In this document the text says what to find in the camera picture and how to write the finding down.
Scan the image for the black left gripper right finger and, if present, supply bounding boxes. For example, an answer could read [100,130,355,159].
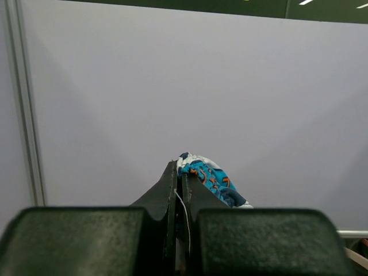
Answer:
[182,175,354,275]

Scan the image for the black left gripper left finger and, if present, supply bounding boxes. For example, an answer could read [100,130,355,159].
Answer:
[1,161,177,275]

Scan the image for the beige plastic hanger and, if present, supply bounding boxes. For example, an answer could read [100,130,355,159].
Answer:
[344,247,368,270]

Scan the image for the colourful patterned shorts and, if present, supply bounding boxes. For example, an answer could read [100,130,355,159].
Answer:
[177,152,253,208]

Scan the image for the metal clothes rack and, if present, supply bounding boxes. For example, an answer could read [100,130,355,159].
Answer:
[337,230,368,239]

